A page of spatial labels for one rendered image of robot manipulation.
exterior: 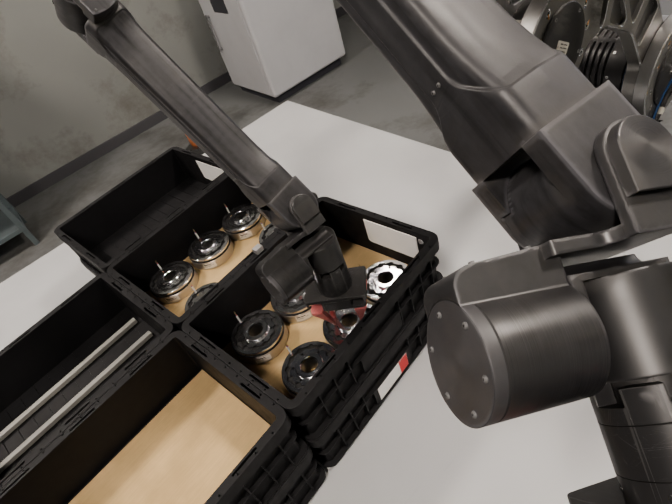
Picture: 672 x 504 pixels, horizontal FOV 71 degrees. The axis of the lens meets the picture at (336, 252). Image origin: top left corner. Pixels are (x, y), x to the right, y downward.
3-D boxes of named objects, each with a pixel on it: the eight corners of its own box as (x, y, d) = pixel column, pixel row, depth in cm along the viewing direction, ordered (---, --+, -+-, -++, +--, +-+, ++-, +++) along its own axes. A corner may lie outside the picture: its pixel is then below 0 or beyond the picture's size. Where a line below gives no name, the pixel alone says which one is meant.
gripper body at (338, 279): (367, 302, 74) (357, 271, 69) (306, 310, 76) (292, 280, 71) (367, 272, 79) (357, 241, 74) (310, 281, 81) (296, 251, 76)
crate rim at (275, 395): (323, 202, 102) (320, 194, 101) (443, 244, 84) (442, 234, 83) (183, 334, 85) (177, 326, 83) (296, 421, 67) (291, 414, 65)
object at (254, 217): (244, 200, 120) (243, 199, 120) (269, 211, 114) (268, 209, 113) (214, 224, 116) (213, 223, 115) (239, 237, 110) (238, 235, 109)
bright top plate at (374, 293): (376, 256, 94) (376, 254, 93) (422, 269, 88) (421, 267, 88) (350, 293, 89) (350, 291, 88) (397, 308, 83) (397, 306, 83)
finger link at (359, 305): (375, 333, 80) (363, 298, 73) (335, 338, 81) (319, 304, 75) (375, 302, 84) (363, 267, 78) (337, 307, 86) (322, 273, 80)
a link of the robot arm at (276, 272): (305, 188, 65) (286, 197, 73) (241, 236, 61) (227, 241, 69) (353, 256, 68) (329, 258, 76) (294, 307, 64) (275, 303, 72)
